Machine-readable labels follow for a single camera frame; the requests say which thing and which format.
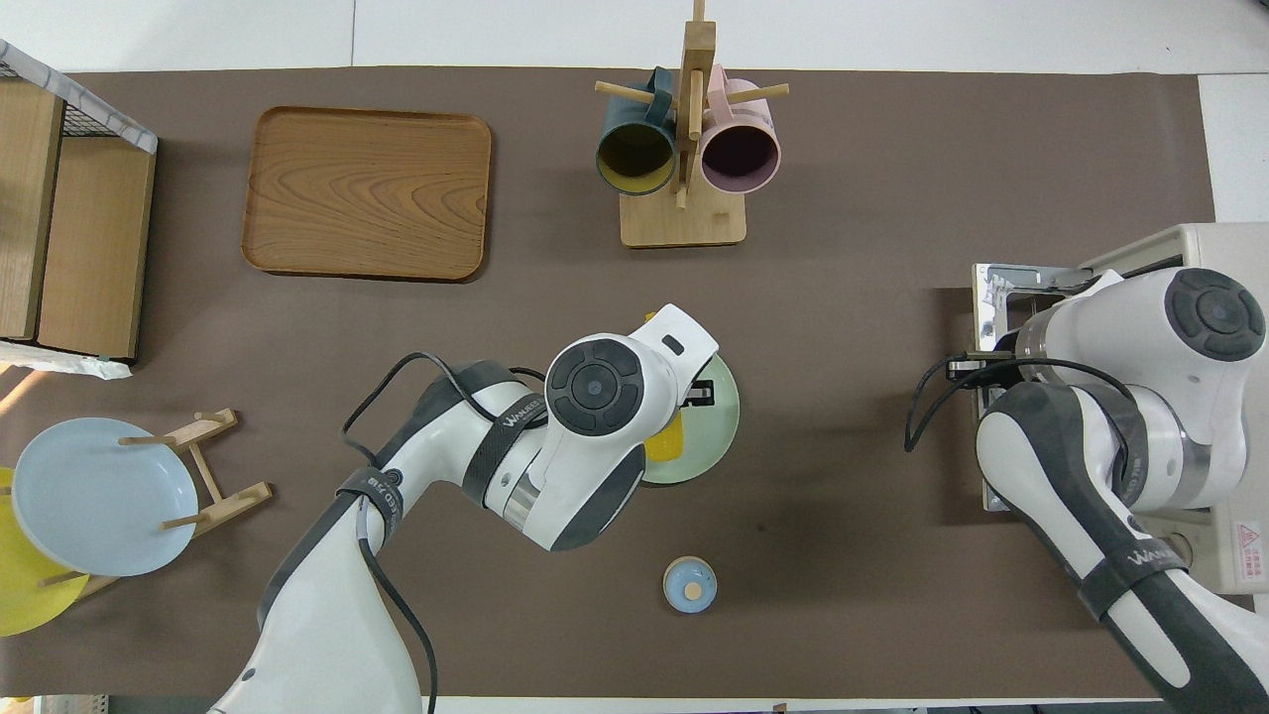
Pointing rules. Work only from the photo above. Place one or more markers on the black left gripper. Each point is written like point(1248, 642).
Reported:
point(702, 400)

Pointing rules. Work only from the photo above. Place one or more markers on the light green plate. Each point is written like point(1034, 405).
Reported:
point(709, 436)

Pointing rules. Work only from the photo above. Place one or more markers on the glass oven door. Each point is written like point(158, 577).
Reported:
point(991, 297)

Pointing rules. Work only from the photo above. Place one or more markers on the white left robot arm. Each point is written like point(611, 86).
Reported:
point(585, 397)

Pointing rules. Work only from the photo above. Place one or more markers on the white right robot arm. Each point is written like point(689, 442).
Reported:
point(1170, 327)

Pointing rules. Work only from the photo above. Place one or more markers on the cream toaster oven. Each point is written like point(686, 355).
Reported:
point(1190, 243)

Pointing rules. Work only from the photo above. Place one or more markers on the brown table mat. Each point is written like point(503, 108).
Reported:
point(843, 496)

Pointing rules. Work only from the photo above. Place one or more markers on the wooden mug rack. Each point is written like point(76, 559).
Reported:
point(684, 223)

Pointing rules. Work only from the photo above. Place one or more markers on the pink mug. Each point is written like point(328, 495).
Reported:
point(739, 154)

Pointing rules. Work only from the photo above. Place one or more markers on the dark teal mug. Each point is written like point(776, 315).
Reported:
point(634, 159)

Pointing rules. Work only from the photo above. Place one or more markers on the wooden tray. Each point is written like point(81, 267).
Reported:
point(367, 193)

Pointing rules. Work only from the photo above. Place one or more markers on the wooden plate rack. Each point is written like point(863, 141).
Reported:
point(228, 501)

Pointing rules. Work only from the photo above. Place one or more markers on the light blue plate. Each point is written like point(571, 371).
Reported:
point(99, 506)

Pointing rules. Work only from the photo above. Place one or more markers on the yellow plate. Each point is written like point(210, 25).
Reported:
point(25, 595)

